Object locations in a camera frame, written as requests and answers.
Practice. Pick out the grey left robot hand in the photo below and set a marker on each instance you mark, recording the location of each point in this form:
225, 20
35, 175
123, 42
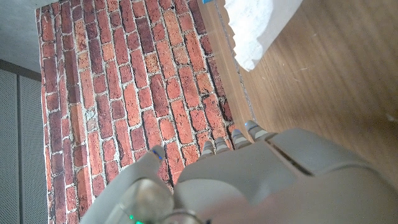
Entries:
264, 180

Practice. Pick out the white paper coffee filter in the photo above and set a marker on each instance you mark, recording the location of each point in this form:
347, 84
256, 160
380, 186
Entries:
248, 28

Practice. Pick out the red brick print backdrop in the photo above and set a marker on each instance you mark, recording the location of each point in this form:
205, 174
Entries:
124, 93

